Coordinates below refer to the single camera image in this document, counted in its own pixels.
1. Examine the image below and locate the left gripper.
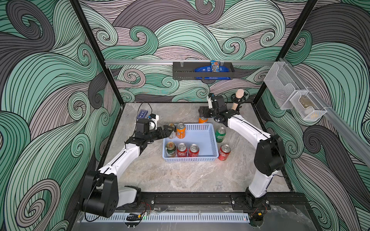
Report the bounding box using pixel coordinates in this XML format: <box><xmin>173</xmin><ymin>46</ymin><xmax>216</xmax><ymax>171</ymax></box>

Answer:
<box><xmin>144</xmin><ymin>126</ymin><xmax>173</xmax><ymax>143</ymax></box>

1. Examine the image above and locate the orange can back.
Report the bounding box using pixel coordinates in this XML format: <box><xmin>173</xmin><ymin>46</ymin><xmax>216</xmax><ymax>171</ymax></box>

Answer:
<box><xmin>198</xmin><ymin>117</ymin><xmax>208</xmax><ymax>124</ymax></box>
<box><xmin>176</xmin><ymin>123</ymin><xmax>186</xmax><ymax>139</ymax></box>

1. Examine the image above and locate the green sprite can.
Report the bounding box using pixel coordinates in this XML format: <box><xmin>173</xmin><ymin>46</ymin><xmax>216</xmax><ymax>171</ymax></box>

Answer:
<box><xmin>215</xmin><ymin>127</ymin><xmax>226</xmax><ymax>143</ymax></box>

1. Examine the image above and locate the red cola can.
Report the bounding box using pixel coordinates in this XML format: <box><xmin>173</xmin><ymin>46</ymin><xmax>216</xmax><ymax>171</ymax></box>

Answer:
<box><xmin>177</xmin><ymin>143</ymin><xmax>188</xmax><ymax>157</ymax></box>
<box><xmin>218</xmin><ymin>144</ymin><xmax>231</xmax><ymax>161</ymax></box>

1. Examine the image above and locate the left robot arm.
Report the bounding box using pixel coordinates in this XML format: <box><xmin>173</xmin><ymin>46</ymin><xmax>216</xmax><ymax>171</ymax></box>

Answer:
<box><xmin>80</xmin><ymin>119</ymin><xmax>174</xmax><ymax>218</ymax></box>

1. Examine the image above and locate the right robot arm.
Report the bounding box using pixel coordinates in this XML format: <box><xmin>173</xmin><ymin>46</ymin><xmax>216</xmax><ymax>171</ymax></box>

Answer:
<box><xmin>198</xmin><ymin>101</ymin><xmax>286</xmax><ymax>209</ymax></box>

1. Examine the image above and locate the light blue plastic basket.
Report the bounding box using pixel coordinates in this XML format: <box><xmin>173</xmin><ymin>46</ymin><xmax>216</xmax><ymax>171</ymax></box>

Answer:
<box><xmin>162</xmin><ymin>123</ymin><xmax>219</xmax><ymax>162</ymax></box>

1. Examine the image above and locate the green white can back-left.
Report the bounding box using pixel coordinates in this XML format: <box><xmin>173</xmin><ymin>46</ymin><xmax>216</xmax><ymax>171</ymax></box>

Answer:
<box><xmin>168</xmin><ymin>123</ymin><xmax>177</xmax><ymax>139</ymax></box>

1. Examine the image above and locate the green gold can front-left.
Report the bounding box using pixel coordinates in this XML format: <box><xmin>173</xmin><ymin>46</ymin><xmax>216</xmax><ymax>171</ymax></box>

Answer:
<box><xmin>165</xmin><ymin>141</ymin><xmax>177</xmax><ymax>158</ymax></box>

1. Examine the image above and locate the red cola can front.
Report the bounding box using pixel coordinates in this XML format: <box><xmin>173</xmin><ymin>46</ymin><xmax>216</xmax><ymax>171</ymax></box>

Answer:
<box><xmin>177</xmin><ymin>143</ymin><xmax>188</xmax><ymax>157</ymax></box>

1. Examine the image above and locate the blue card box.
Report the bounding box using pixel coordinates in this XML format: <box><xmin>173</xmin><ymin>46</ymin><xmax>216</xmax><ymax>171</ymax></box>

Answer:
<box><xmin>136</xmin><ymin>109</ymin><xmax>148</xmax><ymax>120</ymax></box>

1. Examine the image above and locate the beige microphone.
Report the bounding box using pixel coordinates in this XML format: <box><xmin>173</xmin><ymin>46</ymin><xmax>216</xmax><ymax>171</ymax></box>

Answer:
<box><xmin>232</xmin><ymin>89</ymin><xmax>245</xmax><ymax>111</ymax></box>

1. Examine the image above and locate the black microphone tripod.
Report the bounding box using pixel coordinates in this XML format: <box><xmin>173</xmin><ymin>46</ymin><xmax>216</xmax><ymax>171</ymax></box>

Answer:
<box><xmin>231</xmin><ymin>93</ymin><xmax>247</xmax><ymax>113</ymax></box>

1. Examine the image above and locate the blue snack packet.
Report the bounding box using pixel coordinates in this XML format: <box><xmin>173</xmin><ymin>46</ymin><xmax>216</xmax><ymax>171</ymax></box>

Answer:
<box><xmin>194</xmin><ymin>61</ymin><xmax>231</xmax><ymax>80</ymax></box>

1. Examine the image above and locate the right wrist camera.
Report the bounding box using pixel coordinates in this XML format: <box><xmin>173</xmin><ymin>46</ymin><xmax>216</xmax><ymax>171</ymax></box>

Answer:
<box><xmin>207</xmin><ymin>93</ymin><xmax>214</xmax><ymax>109</ymax></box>

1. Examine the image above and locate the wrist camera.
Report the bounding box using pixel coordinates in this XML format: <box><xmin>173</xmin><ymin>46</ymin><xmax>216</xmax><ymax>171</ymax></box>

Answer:
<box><xmin>147</xmin><ymin>114</ymin><xmax>159</xmax><ymax>131</ymax></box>
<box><xmin>207</xmin><ymin>93</ymin><xmax>214</xmax><ymax>109</ymax></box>

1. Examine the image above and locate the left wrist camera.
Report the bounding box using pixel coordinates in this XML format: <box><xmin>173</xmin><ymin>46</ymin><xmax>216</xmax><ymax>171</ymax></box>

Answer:
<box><xmin>147</xmin><ymin>114</ymin><xmax>159</xmax><ymax>131</ymax></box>

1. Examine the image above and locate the black wall shelf basket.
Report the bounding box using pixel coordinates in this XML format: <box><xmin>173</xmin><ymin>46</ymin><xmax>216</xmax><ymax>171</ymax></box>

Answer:
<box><xmin>172</xmin><ymin>62</ymin><xmax>235</xmax><ymax>80</ymax></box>

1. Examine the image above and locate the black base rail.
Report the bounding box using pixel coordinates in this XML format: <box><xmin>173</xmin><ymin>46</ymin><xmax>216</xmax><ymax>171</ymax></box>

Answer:
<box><xmin>118</xmin><ymin>192</ymin><xmax>311</xmax><ymax>211</ymax></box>

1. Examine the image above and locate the large clear wall bin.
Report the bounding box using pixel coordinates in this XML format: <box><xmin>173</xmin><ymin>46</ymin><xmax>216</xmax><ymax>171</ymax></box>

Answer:
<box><xmin>264</xmin><ymin>62</ymin><xmax>297</xmax><ymax>110</ymax></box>

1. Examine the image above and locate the aluminium wall rail back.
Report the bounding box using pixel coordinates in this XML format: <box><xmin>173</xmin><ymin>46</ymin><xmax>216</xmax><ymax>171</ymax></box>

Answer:
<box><xmin>105</xmin><ymin>59</ymin><xmax>274</xmax><ymax>66</ymax></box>

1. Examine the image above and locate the aluminium wall rail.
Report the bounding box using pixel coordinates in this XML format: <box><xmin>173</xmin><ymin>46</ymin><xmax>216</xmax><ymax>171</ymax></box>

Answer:
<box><xmin>279</xmin><ymin>58</ymin><xmax>370</xmax><ymax>167</ymax></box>
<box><xmin>105</xmin><ymin>59</ymin><xmax>274</xmax><ymax>66</ymax></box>

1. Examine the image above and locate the small clear wall bin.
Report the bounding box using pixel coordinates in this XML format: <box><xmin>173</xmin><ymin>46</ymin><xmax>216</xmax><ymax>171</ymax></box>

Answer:
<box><xmin>290</xmin><ymin>90</ymin><xmax>327</xmax><ymax>122</ymax></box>

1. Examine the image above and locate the white perforated cable tray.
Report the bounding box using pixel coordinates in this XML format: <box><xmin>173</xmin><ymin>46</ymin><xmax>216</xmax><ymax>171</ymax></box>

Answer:
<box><xmin>82</xmin><ymin>212</ymin><xmax>250</xmax><ymax>223</ymax></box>

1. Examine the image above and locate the aluminium wall rail right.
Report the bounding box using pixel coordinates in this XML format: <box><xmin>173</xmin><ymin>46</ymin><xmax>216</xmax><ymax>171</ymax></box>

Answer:
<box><xmin>279</xmin><ymin>58</ymin><xmax>370</xmax><ymax>167</ymax></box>

